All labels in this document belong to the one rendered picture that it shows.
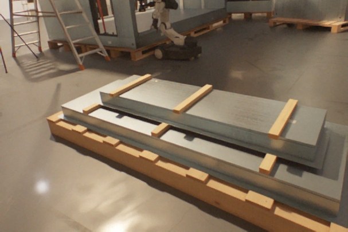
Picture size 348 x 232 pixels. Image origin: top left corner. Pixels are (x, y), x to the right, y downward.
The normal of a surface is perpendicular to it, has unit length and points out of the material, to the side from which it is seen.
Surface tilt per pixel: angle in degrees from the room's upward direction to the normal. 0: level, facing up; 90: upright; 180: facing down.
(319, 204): 90
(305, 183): 0
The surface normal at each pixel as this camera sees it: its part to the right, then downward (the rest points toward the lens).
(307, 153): -0.55, 0.35
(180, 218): -0.07, -0.92
